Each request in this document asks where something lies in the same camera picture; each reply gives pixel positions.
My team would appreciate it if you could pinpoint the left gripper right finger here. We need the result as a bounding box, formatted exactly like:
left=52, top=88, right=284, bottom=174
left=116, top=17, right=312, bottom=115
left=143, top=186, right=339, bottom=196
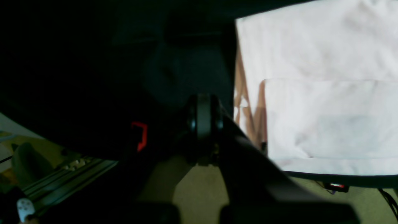
left=212, top=96, right=359, bottom=224

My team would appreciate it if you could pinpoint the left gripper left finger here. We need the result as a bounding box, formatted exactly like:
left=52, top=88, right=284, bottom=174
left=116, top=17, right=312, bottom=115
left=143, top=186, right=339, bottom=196
left=118, top=94, right=213, bottom=224

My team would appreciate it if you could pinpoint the pink T-shirt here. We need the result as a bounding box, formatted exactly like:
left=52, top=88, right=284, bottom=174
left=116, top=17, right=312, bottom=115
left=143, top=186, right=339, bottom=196
left=234, top=0, right=398, bottom=176

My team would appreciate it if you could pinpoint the small device on floor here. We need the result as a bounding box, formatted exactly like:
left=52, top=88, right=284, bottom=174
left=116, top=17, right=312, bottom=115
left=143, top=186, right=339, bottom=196
left=322, top=182, right=349, bottom=194

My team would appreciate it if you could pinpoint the black table cloth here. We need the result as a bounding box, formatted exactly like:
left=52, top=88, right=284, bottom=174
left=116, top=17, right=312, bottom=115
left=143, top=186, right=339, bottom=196
left=0, top=0, right=398, bottom=190

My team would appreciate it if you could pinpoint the white game controller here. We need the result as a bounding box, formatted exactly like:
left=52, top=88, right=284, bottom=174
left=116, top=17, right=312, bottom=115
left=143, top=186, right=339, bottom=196
left=16, top=198, right=36, bottom=223

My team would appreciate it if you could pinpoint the aluminium frame rail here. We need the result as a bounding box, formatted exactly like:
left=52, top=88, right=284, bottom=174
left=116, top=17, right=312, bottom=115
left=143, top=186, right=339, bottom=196
left=22, top=156, right=118, bottom=214

